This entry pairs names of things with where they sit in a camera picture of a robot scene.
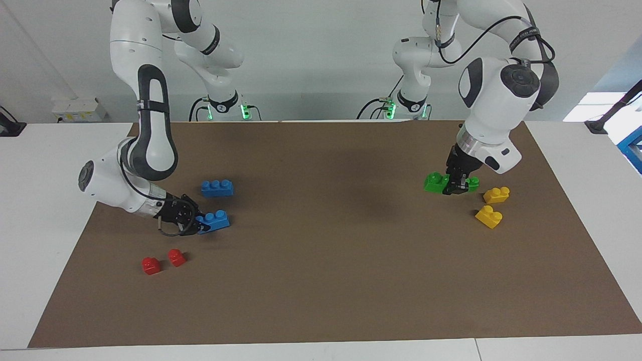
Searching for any black left base cable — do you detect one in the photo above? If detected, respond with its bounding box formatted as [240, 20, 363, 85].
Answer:
[357, 95, 397, 120]

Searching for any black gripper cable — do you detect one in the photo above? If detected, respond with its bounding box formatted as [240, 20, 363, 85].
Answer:
[119, 145, 186, 238]
[421, 0, 557, 108]

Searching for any brown table mat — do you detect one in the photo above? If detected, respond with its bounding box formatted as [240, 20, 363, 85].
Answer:
[28, 120, 642, 348]

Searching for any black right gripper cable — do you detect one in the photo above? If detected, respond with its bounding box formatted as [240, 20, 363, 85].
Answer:
[119, 145, 186, 238]

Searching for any white power strip box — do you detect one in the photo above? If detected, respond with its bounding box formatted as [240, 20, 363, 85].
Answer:
[52, 97, 109, 124]

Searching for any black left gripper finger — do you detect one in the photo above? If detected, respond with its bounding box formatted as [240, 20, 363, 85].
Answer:
[443, 173, 470, 196]

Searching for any black clamp mount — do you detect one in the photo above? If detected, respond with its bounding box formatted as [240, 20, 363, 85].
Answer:
[0, 105, 27, 137]

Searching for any black base cable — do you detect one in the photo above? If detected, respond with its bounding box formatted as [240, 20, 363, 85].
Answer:
[357, 95, 397, 120]
[188, 97, 211, 122]

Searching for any blue three-stud toy brick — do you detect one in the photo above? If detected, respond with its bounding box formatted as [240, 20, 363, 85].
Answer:
[201, 179, 234, 198]
[197, 211, 231, 234]

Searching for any yellow two-stud toy brick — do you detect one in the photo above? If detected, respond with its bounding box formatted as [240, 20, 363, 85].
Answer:
[475, 205, 504, 230]
[483, 187, 511, 204]

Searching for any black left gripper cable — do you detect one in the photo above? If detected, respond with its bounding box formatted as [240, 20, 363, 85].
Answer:
[421, 0, 557, 108]

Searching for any black right base cable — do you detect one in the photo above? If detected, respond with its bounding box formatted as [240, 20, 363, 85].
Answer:
[188, 97, 211, 122]

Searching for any blue crate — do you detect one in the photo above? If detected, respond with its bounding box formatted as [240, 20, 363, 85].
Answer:
[617, 125, 642, 174]

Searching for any black camera stand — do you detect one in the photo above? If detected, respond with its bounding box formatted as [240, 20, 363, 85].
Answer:
[584, 79, 642, 135]

